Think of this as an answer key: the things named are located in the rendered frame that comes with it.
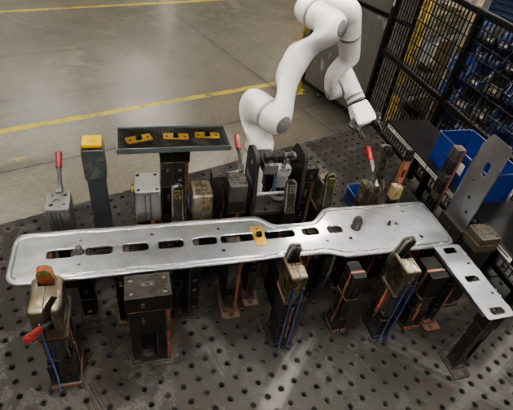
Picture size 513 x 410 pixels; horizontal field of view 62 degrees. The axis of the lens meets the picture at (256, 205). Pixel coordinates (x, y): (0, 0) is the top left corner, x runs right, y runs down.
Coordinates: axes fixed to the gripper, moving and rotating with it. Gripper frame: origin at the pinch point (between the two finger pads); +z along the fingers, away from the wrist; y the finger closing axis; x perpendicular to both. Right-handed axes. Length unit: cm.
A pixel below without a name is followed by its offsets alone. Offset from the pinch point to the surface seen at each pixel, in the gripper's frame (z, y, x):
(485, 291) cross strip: 65, 18, 55
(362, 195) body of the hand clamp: 24.3, 28.4, 26.3
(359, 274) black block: 46, 50, 49
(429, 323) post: 76, 25, 26
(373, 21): -103, -114, -125
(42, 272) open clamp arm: 12, 129, 62
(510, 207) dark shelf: 49, -20, 34
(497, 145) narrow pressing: 26, -5, 58
